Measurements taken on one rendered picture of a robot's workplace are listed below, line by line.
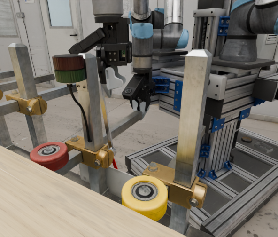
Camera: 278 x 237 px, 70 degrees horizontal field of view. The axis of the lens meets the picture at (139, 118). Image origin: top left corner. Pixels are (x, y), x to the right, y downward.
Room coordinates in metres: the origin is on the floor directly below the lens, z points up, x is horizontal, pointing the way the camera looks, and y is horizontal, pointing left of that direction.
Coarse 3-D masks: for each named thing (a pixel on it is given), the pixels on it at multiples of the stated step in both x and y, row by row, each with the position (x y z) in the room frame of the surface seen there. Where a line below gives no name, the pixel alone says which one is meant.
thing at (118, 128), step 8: (136, 112) 0.72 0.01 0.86; (120, 120) 0.65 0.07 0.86; (128, 120) 0.65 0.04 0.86; (136, 120) 0.70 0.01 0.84; (112, 128) 0.59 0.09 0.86; (120, 128) 0.60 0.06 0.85; (104, 136) 0.53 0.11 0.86; (112, 136) 0.57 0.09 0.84; (72, 152) 0.45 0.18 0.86; (80, 152) 0.45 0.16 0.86; (72, 160) 0.42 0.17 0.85; (80, 160) 0.44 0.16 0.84; (64, 168) 0.39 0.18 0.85
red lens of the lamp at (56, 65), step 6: (54, 60) 0.39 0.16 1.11; (60, 60) 0.39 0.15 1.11; (66, 60) 0.39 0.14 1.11; (72, 60) 0.39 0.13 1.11; (78, 60) 0.40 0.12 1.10; (54, 66) 0.40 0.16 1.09; (60, 66) 0.39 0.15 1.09; (66, 66) 0.39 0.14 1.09; (72, 66) 0.39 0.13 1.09; (78, 66) 0.40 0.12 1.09; (84, 66) 0.42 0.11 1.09
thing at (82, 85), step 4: (56, 56) 0.40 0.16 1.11; (60, 56) 0.40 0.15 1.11; (64, 56) 0.40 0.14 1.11; (68, 56) 0.40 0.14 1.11; (72, 56) 0.40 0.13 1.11; (76, 56) 0.40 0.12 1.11; (84, 80) 0.43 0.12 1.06; (68, 84) 0.41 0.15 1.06; (76, 84) 0.45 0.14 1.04; (80, 84) 0.44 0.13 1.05; (84, 84) 0.44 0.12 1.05; (80, 88) 0.44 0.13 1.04; (84, 88) 0.43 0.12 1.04; (72, 92) 0.41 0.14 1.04; (72, 96) 0.41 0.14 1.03; (76, 100) 0.42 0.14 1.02; (80, 104) 0.43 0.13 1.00; (80, 108) 0.43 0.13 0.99; (84, 112) 0.43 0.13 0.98; (84, 116) 0.43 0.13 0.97; (88, 132) 0.43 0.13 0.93; (88, 136) 0.43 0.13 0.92; (88, 140) 0.43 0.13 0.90
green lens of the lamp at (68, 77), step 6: (54, 72) 0.40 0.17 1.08; (60, 72) 0.39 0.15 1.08; (66, 72) 0.39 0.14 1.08; (72, 72) 0.39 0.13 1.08; (78, 72) 0.40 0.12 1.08; (84, 72) 0.41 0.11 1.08; (60, 78) 0.39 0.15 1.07; (66, 78) 0.39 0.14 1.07; (72, 78) 0.39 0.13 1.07; (78, 78) 0.40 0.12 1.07; (84, 78) 0.41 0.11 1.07
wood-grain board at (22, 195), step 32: (0, 160) 0.35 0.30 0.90; (0, 192) 0.26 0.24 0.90; (32, 192) 0.26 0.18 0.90; (64, 192) 0.26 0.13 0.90; (96, 192) 0.26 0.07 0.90; (0, 224) 0.20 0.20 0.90; (32, 224) 0.20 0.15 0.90; (64, 224) 0.20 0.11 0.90; (96, 224) 0.20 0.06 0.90; (128, 224) 0.20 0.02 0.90; (160, 224) 0.20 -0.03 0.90
